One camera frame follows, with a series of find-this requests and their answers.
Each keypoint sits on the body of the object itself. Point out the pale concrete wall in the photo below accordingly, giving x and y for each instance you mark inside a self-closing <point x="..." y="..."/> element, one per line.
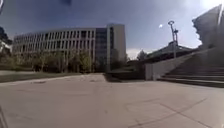
<point x="163" y="68"/>

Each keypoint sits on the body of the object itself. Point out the low building with flat roof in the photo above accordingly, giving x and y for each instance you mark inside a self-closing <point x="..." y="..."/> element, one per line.
<point x="170" y="51"/>

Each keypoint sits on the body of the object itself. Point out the wide concrete stairs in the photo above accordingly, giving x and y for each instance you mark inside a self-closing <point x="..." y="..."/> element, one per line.
<point x="200" y="71"/>

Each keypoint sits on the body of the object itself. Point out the dark tree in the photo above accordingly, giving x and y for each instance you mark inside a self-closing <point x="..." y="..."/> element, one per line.
<point x="4" y="36"/>

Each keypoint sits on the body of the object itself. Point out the large curved office building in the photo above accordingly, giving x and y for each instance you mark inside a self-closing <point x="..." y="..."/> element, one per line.
<point x="71" y="40"/>

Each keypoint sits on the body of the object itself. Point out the row of small trees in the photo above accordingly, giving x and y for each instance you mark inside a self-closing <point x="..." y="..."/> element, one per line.
<point x="50" y="61"/>

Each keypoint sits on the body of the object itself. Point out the grey concrete paved plaza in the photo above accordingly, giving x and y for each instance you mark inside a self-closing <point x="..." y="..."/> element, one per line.
<point x="100" y="103"/>

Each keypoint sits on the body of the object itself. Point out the dark tall building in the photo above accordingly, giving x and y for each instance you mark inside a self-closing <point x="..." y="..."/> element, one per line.
<point x="210" y="28"/>

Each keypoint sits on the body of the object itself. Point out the tall lamp pole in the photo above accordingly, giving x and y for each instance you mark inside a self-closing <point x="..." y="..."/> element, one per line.
<point x="173" y="38"/>

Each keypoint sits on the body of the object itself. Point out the grass strip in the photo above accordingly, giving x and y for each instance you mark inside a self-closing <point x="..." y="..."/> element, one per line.
<point x="30" y="76"/>

